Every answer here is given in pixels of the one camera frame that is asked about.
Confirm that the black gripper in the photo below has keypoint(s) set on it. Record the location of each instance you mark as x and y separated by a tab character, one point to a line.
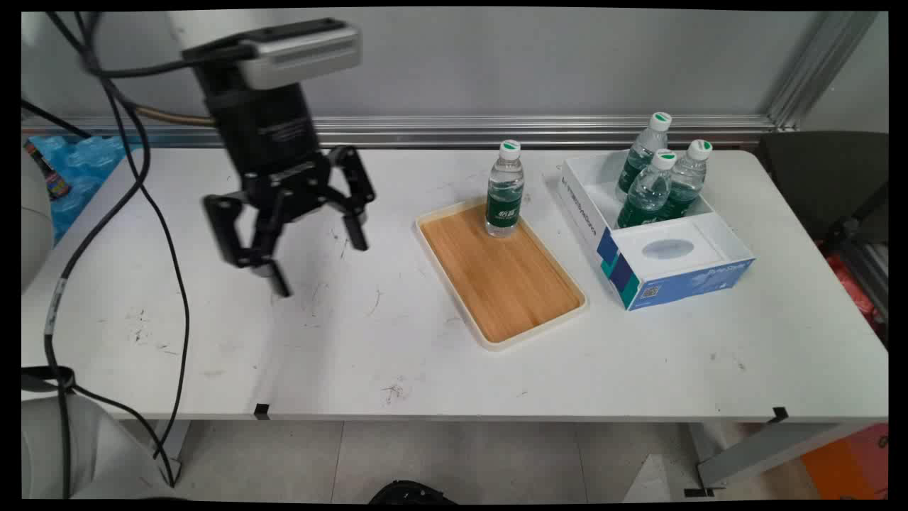
266	142

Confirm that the green label water bottle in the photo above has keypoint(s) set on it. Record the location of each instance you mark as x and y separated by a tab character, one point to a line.
687	184
505	202
638	160
644	202

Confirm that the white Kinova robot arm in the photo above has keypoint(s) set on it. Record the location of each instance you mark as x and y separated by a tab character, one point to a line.
92	454

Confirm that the blue plastic wrapped pack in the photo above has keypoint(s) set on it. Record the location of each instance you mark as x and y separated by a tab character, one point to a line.
89	167

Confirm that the wooden tray with cream rim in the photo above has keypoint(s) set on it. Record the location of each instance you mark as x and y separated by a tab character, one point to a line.
500	277

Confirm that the colourful snack packet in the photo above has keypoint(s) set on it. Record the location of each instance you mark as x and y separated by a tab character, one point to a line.
48	177

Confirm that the grey table leg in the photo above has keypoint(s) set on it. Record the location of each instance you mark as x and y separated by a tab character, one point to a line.
766	447
172	443

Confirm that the black round floor object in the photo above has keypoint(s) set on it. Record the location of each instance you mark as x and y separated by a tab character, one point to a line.
411	493

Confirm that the white blue cardboard box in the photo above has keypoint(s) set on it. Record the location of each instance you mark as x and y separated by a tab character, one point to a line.
681	280

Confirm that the black chair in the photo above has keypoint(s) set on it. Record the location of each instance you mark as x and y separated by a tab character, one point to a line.
816	177

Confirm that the diagonal aluminium profile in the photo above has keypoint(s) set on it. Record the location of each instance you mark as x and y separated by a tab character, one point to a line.
823	67

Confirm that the red fabric item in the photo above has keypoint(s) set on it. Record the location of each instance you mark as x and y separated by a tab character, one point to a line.
855	291

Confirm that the orange box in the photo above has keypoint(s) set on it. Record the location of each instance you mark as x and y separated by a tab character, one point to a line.
848	465

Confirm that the horizontal aluminium rail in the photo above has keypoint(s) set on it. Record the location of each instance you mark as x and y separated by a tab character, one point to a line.
496	131

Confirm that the aluminium frame post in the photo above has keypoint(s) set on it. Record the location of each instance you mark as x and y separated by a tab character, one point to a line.
869	273

